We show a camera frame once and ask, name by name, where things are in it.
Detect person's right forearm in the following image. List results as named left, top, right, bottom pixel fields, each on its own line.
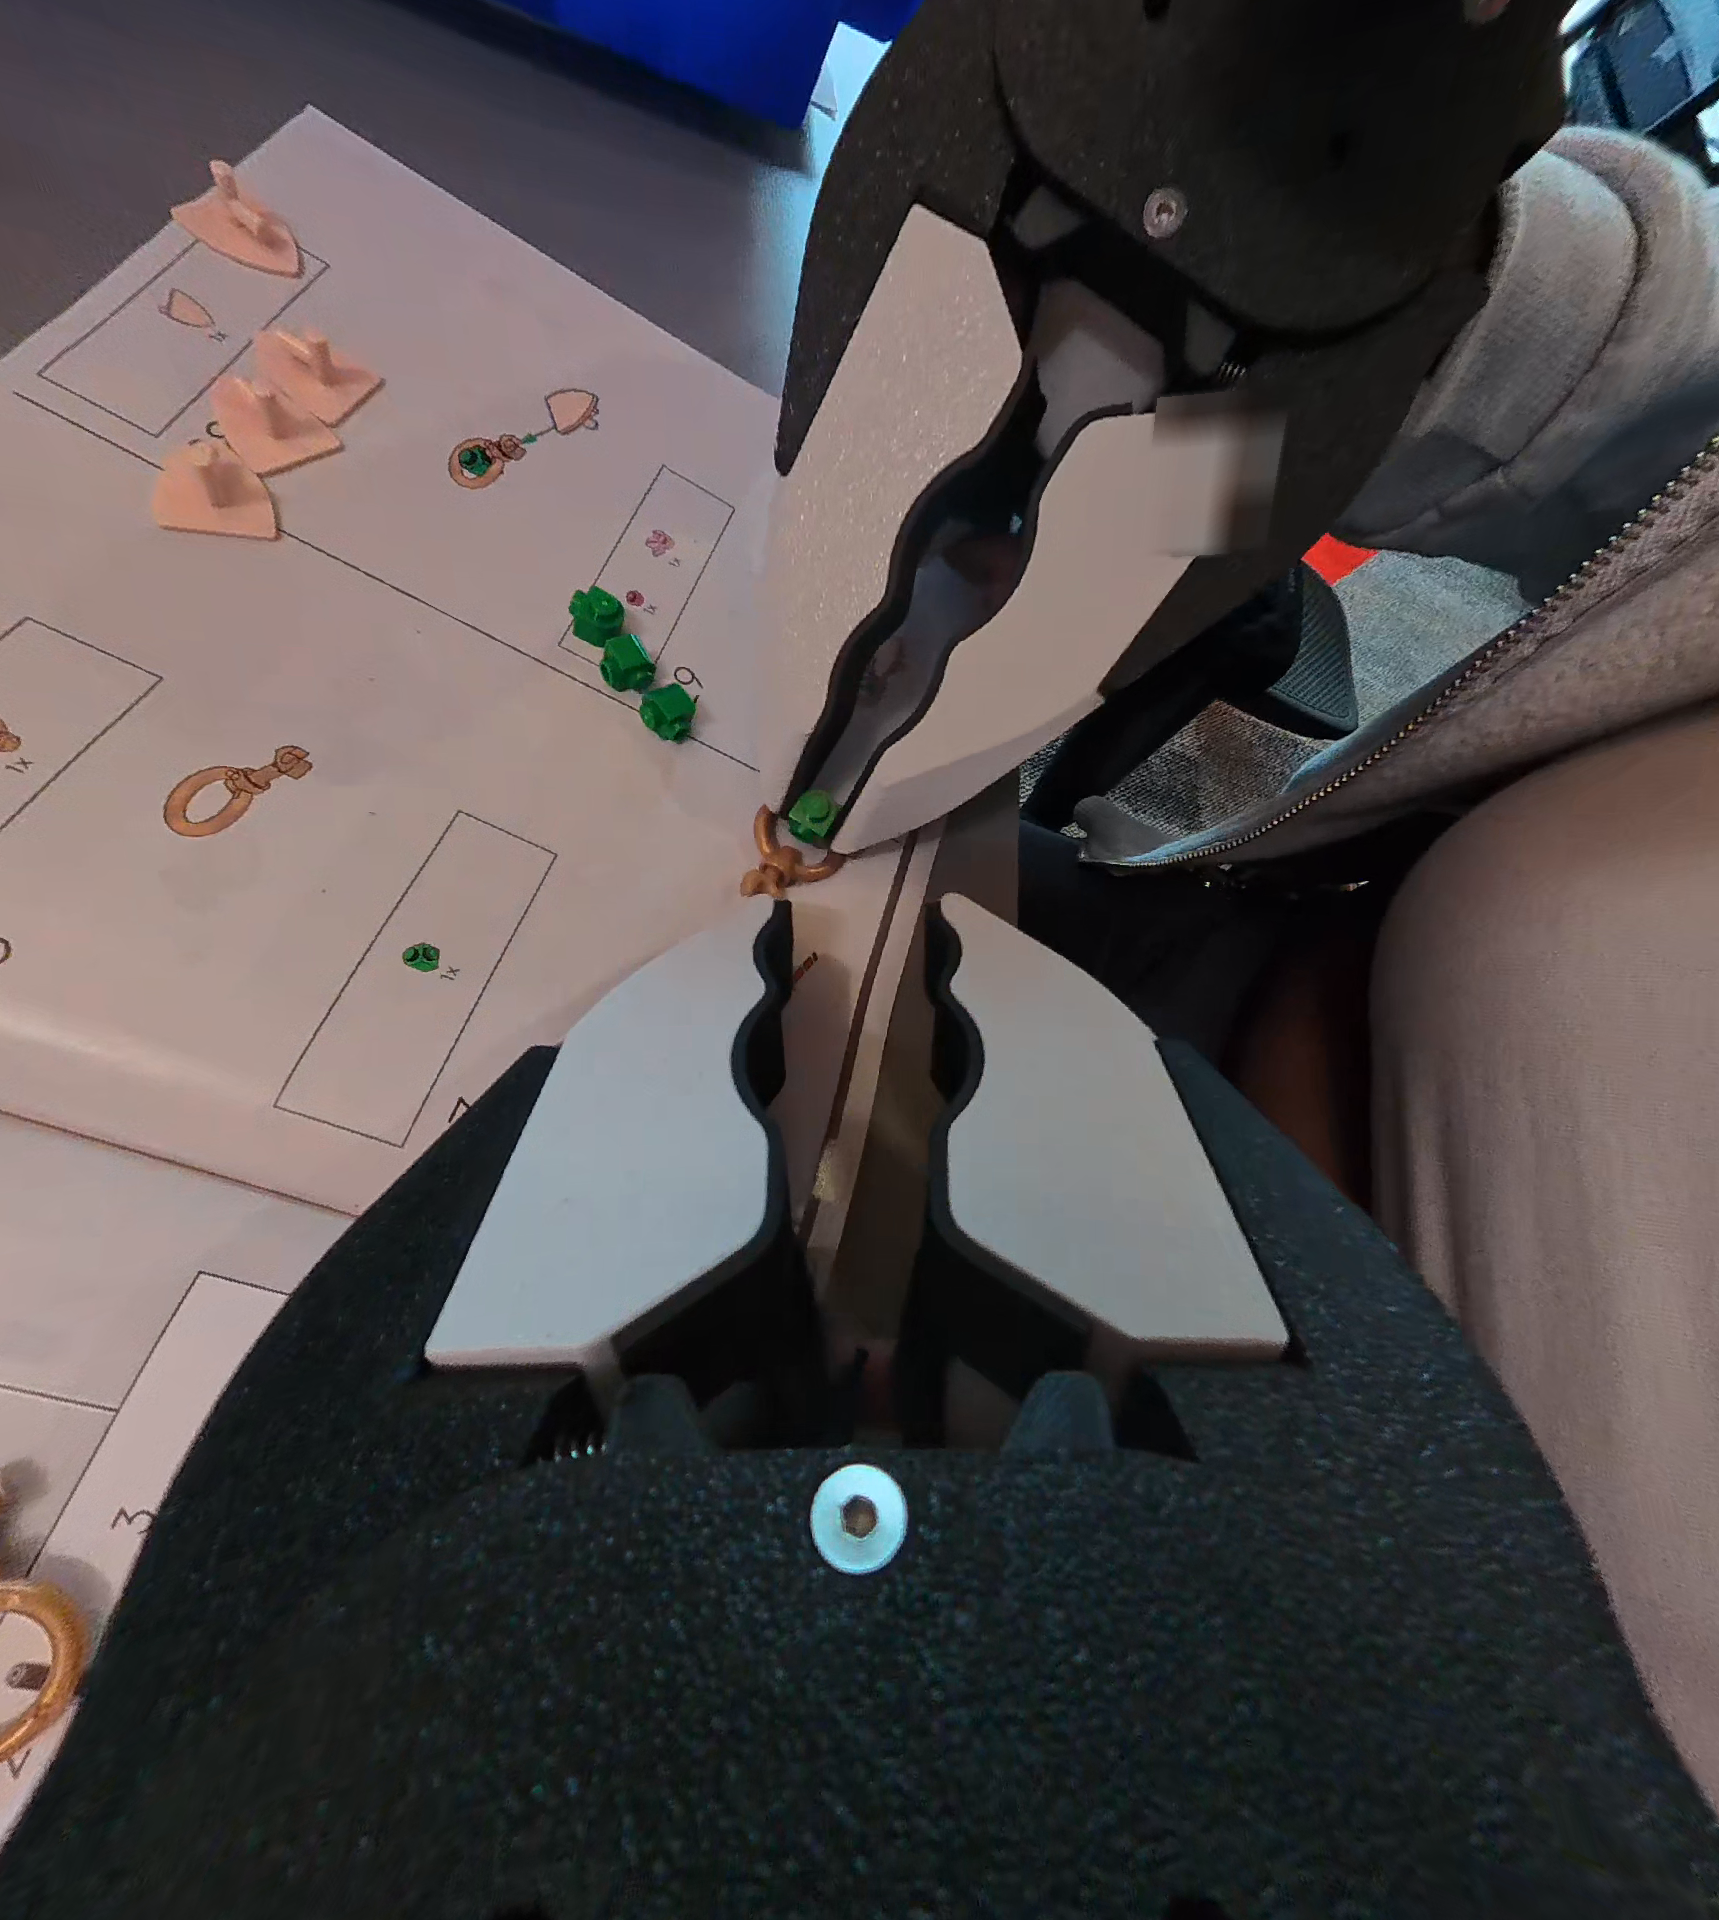
left=1339, top=129, right=1719, bottom=602

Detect person's grey zip jacket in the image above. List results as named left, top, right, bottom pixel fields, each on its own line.
left=1079, top=337, right=1719, bottom=909

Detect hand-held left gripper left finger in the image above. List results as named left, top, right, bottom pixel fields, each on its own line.
left=426, top=906, right=811, bottom=1374

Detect white instruction booklet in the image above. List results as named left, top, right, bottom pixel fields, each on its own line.
left=0, top=102, right=1027, bottom=1920

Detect person's leg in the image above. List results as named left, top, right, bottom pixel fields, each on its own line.
left=1235, top=928, right=1381, bottom=1203

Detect pink petal toy piece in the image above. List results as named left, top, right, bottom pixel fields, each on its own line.
left=170, top=157, right=310, bottom=281
left=148, top=450, right=286, bottom=545
left=255, top=323, right=385, bottom=427
left=211, top=374, right=347, bottom=480

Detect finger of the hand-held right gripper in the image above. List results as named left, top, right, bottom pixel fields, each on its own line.
left=832, top=294, right=1305, bottom=857
left=758, top=199, right=1049, bottom=825

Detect grey desk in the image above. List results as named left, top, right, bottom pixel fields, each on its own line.
left=0, top=0, right=1027, bottom=1351

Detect gold ring toy piece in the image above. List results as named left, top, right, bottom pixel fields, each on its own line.
left=744, top=801, right=848, bottom=905

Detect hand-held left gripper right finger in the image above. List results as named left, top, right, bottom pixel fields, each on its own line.
left=922, top=894, right=1295, bottom=1371

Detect blue plastic bin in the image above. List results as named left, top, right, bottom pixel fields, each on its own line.
left=559, top=0, right=925, bottom=130

